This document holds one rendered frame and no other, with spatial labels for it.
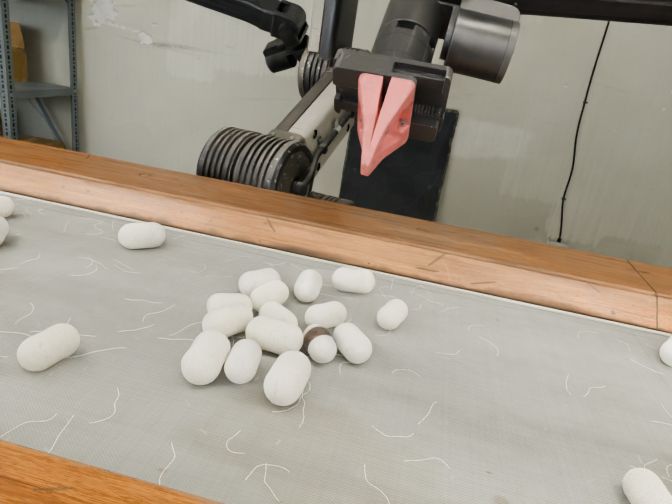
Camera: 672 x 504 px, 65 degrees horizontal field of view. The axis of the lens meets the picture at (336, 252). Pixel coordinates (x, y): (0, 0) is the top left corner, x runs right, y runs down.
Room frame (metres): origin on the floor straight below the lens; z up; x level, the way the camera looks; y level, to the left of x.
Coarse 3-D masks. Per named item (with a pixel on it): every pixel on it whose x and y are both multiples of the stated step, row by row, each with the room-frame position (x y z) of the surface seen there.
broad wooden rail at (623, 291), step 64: (64, 192) 0.50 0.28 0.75; (128, 192) 0.50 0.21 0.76; (192, 192) 0.52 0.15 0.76; (256, 192) 0.55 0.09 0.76; (320, 256) 0.45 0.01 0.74; (384, 256) 0.45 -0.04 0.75; (448, 256) 0.45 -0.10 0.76; (512, 256) 0.47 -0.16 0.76; (576, 256) 0.50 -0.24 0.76; (640, 320) 0.41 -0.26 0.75
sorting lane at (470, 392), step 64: (0, 192) 0.49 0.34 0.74; (0, 256) 0.36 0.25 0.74; (64, 256) 0.38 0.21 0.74; (128, 256) 0.39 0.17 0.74; (192, 256) 0.41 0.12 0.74; (256, 256) 0.43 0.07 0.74; (0, 320) 0.27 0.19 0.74; (64, 320) 0.29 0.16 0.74; (128, 320) 0.30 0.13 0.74; (192, 320) 0.31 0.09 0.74; (448, 320) 0.37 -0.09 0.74; (512, 320) 0.38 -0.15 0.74; (576, 320) 0.40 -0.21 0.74; (0, 384) 0.22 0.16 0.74; (64, 384) 0.23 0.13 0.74; (128, 384) 0.23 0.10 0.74; (192, 384) 0.24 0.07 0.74; (256, 384) 0.25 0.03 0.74; (320, 384) 0.26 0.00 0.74; (384, 384) 0.27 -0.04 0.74; (448, 384) 0.28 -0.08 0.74; (512, 384) 0.29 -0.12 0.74; (576, 384) 0.30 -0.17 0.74; (640, 384) 0.32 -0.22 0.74; (64, 448) 0.18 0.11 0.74; (128, 448) 0.19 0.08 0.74; (192, 448) 0.19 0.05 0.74; (256, 448) 0.20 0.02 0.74; (320, 448) 0.21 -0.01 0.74; (384, 448) 0.21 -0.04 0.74; (448, 448) 0.22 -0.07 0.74; (512, 448) 0.23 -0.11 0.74; (576, 448) 0.24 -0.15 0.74; (640, 448) 0.25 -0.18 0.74
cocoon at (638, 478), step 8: (632, 472) 0.21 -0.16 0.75; (640, 472) 0.21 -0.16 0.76; (648, 472) 0.21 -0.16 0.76; (624, 480) 0.21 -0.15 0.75; (632, 480) 0.20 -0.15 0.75; (640, 480) 0.20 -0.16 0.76; (648, 480) 0.20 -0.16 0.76; (656, 480) 0.20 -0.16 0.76; (624, 488) 0.20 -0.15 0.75; (632, 488) 0.20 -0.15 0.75; (640, 488) 0.20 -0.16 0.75; (648, 488) 0.20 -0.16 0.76; (656, 488) 0.20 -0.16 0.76; (664, 488) 0.20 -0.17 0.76; (632, 496) 0.20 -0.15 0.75; (640, 496) 0.19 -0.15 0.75; (648, 496) 0.19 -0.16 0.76; (656, 496) 0.19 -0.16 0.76; (664, 496) 0.19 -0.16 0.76
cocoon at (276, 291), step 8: (272, 280) 0.35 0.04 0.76; (256, 288) 0.34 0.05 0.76; (264, 288) 0.33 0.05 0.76; (272, 288) 0.34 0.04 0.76; (280, 288) 0.34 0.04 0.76; (256, 296) 0.33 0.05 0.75; (264, 296) 0.33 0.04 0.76; (272, 296) 0.33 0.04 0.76; (280, 296) 0.34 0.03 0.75; (256, 304) 0.33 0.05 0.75
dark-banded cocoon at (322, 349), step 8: (320, 336) 0.28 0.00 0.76; (328, 336) 0.29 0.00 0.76; (312, 344) 0.28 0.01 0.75; (320, 344) 0.28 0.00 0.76; (328, 344) 0.28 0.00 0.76; (312, 352) 0.28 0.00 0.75; (320, 352) 0.28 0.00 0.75; (328, 352) 0.28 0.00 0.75; (320, 360) 0.28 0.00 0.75; (328, 360) 0.28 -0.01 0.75
